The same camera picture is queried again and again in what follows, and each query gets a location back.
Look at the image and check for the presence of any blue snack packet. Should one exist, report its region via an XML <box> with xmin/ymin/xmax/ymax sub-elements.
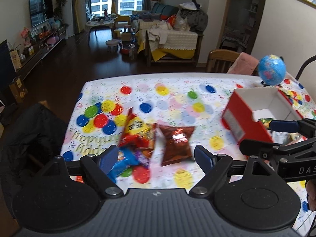
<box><xmin>107</xmin><ymin>147</ymin><xmax>139</xmax><ymax>183</ymax></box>

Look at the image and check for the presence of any copper brown snack bag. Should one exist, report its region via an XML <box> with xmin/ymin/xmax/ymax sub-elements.
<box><xmin>159</xmin><ymin>125</ymin><xmax>195</xmax><ymax>166</ymax></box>

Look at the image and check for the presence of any purple candy packet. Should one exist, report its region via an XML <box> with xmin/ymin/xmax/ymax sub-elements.
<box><xmin>134</xmin><ymin>149</ymin><xmax>153</xmax><ymax>168</ymax></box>

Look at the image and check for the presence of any red yellow chip bag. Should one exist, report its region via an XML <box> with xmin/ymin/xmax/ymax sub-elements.
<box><xmin>118</xmin><ymin>108</ymin><xmax>156</xmax><ymax>151</ymax></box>

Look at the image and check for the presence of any person's right hand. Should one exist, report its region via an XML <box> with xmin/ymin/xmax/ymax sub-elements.
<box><xmin>305</xmin><ymin>179</ymin><xmax>316</xmax><ymax>211</ymax></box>

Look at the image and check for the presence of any green cracker packet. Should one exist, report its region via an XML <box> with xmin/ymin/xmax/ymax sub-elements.
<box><xmin>259</xmin><ymin>118</ymin><xmax>274</xmax><ymax>130</ymax></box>

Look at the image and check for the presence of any white tissue wrapper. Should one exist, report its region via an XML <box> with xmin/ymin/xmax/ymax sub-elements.
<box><xmin>271</xmin><ymin>132</ymin><xmax>304</xmax><ymax>145</ymax></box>

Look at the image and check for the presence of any red white cardboard box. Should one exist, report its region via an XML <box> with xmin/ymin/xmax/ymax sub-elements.
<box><xmin>222</xmin><ymin>87</ymin><xmax>302</xmax><ymax>143</ymax></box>

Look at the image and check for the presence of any blue globe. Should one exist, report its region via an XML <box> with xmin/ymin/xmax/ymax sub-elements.
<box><xmin>258</xmin><ymin>55</ymin><xmax>287</xmax><ymax>86</ymax></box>

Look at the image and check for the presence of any balloon pattern tablecloth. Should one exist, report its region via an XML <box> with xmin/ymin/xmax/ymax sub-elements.
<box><xmin>61</xmin><ymin>76</ymin><xmax>315</xmax><ymax>236</ymax></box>

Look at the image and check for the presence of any pink cloth on chair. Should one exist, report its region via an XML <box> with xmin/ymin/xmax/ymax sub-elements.
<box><xmin>227</xmin><ymin>53</ymin><xmax>259</xmax><ymax>75</ymax></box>

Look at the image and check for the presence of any black chair with jacket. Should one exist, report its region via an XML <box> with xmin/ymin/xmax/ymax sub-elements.
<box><xmin>1</xmin><ymin>103</ymin><xmax>68</xmax><ymax>214</ymax></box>

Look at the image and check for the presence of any grey desk lamp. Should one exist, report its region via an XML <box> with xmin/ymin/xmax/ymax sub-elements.
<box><xmin>295</xmin><ymin>55</ymin><xmax>316</xmax><ymax>80</ymax></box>

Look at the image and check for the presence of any wooden chair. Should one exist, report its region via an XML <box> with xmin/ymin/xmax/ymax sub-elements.
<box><xmin>206</xmin><ymin>49</ymin><xmax>240</xmax><ymax>73</ymax></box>

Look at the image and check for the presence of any brown paper bag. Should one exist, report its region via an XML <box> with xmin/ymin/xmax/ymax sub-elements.
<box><xmin>9</xmin><ymin>77</ymin><xmax>28</xmax><ymax>103</ymax></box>

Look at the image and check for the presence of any small round stool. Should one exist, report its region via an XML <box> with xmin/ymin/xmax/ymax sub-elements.
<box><xmin>105</xmin><ymin>39</ymin><xmax>120</xmax><ymax>53</ymax></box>

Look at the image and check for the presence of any dark tv console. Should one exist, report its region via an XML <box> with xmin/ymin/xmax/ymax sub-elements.
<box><xmin>16</xmin><ymin>25</ymin><xmax>66</xmax><ymax>80</ymax></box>

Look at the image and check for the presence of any black mini fridge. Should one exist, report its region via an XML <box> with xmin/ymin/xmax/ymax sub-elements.
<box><xmin>0</xmin><ymin>40</ymin><xmax>16</xmax><ymax>106</ymax></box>

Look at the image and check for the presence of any sofa with cream cover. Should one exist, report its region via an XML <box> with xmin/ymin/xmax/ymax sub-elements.
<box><xmin>131</xmin><ymin>0</ymin><xmax>208</xmax><ymax>66</ymax></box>

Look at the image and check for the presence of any coffee table by window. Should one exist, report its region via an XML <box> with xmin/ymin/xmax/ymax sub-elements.
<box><xmin>85</xmin><ymin>16</ymin><xmax>117</xmax><ymax>32</ymax></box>

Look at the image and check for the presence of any television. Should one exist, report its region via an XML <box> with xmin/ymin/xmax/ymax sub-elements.
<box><xmin>29</xmin><ymin>0</ymin><xmax>54</xmax><ymax>27</ymax></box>

